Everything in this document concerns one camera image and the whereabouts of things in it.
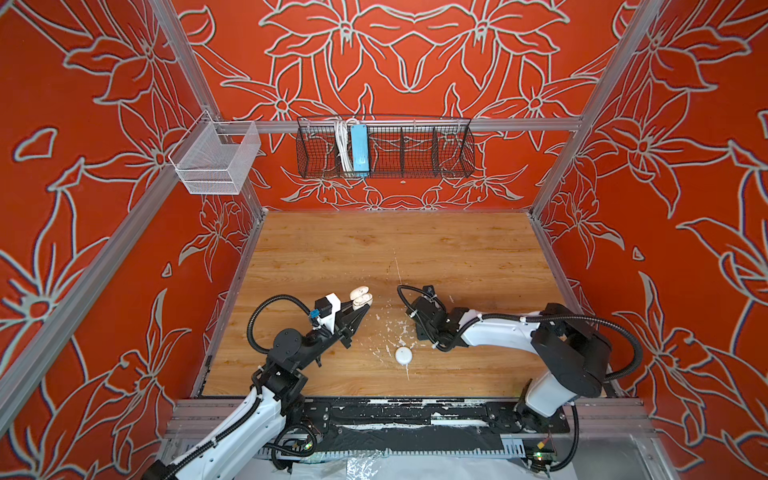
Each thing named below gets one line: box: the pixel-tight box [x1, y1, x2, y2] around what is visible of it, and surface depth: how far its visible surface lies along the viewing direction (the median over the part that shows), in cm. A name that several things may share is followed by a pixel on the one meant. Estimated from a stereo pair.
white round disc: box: [395, 346, 413, 365], surface depth 83 cm
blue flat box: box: [351, 124, 370, 173], surface depth 91 cm
